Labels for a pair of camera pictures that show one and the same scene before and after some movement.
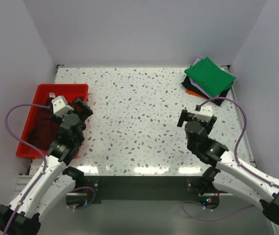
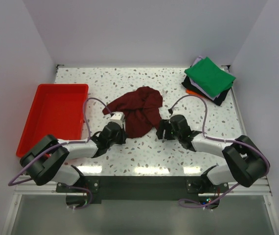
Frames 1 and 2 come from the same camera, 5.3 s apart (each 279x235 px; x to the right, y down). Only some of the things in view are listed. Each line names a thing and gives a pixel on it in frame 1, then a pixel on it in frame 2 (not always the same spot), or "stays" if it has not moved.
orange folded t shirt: (194, 93) stays
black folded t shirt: (190, 86) stays
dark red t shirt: (45, 130) to (141, 108)
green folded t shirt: (214, 80) stays
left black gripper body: (80, 107) to (122, 134)
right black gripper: (187, 116) to (166, 128)
